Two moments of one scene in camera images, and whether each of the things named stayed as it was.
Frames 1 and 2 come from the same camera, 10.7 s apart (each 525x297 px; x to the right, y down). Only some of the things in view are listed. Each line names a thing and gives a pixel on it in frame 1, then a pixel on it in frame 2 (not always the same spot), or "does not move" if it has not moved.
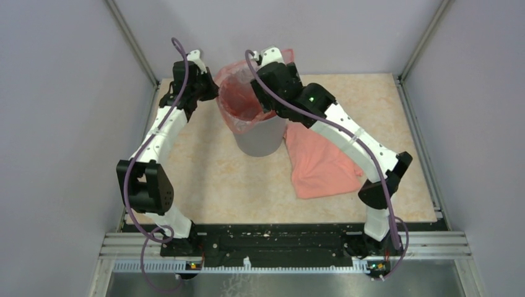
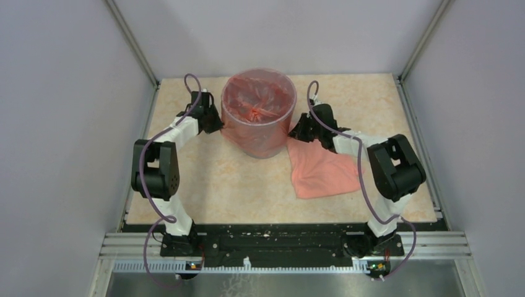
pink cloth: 318,167 does not move
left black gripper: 213,89 to 217,124
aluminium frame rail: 426,245 does not move
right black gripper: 265,102 to 298,132
